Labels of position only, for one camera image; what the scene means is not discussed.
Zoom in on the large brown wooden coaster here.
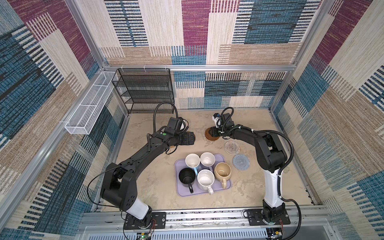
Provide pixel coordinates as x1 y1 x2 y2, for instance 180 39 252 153
205 128 220 141

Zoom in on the light blue mug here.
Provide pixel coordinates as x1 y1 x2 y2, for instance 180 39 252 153
185 154 201 176

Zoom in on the white multicolour woven coaster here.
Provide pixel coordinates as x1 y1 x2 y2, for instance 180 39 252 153
224 141 240 156

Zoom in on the lavender mug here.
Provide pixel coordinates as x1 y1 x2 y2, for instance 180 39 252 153
200 152 216 168

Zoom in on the blue grey woven coaster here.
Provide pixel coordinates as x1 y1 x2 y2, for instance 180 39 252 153
233 154 250 171

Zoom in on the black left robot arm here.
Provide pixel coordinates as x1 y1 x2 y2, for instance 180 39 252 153
100 131 196 227

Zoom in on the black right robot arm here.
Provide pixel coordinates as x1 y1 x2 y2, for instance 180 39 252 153
206 125 292 224

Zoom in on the black mug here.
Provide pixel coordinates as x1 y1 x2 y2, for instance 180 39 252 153
179 168 196 194

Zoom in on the beige mug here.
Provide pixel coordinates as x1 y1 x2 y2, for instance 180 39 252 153
214 163 232 189

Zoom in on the white mug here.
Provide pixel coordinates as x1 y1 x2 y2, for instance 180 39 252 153
197 170 215 195

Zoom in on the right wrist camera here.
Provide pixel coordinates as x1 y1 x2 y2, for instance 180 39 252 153
212 113 223 128

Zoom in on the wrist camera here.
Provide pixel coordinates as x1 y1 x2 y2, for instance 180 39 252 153
212 113 223 128
165 117 187 134

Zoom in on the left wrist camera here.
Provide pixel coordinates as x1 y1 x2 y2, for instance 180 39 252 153
165 117 187 134

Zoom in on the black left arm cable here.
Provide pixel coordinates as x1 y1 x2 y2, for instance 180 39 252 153
152 101 180 134

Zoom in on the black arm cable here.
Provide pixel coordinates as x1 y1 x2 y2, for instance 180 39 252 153
219 106 302 240
152 101 180 134

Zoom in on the black wire mesh shelf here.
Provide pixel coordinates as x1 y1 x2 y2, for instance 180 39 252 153
112 68 175 114

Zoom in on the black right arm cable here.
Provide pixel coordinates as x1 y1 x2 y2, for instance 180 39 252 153
219 106 302 240

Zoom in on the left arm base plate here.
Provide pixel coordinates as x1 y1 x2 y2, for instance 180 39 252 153
123 212 167 230

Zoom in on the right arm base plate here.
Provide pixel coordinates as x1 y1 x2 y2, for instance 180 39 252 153
244 208 291 226

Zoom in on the white wire mesh basket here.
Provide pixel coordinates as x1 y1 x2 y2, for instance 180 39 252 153
65 72 115 135

